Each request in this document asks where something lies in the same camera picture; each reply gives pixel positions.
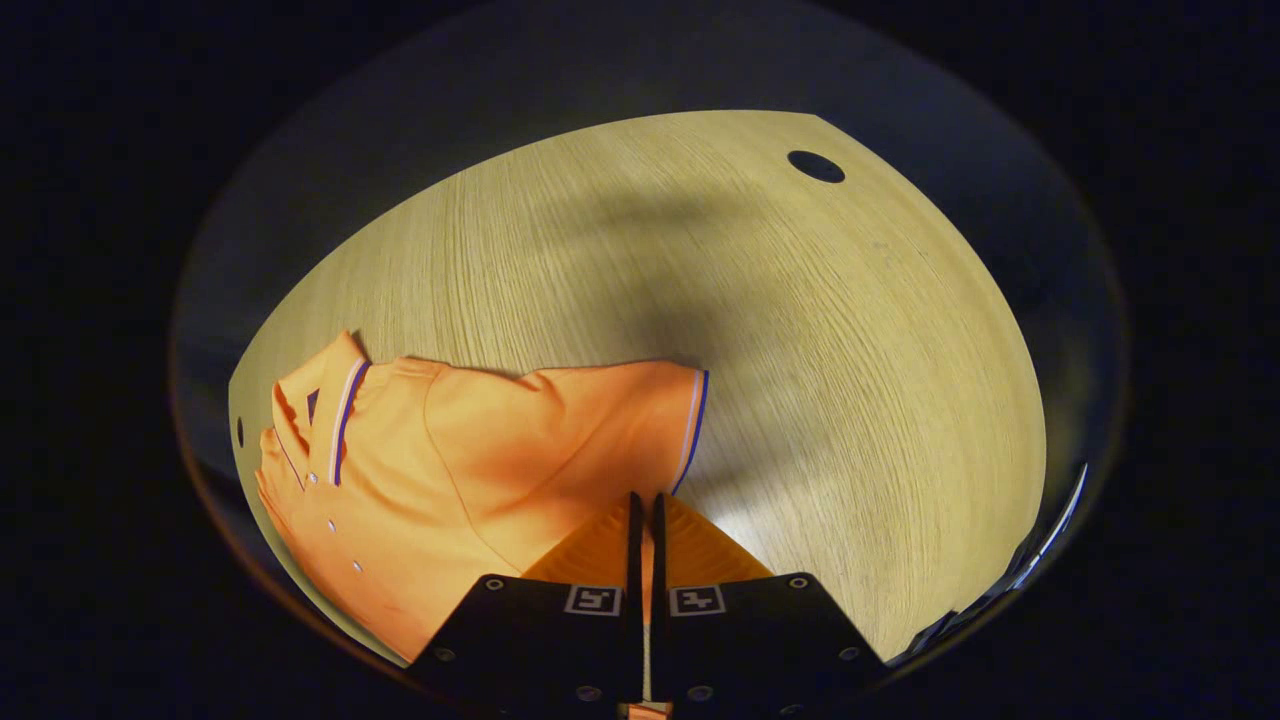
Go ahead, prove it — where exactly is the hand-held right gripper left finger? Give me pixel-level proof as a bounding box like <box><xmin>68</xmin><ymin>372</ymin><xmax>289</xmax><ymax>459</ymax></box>
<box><xmin>405</xmin><ymin>492</ymin><xmax>647</xmax><ymax>720</ymax></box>

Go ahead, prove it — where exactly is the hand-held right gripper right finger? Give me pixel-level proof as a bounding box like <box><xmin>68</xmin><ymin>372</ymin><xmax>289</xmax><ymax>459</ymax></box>
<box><xmin>650</xmin><ymin>492</ymin><xmax>891</xmax><ymax>720</ymax></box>

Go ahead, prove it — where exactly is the orange T-shirt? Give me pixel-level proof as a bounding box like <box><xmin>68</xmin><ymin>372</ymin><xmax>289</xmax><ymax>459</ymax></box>
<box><xmin>255</xmin><ymin>330</ymin><xmax>711</xmax><ymax>720</ymax></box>

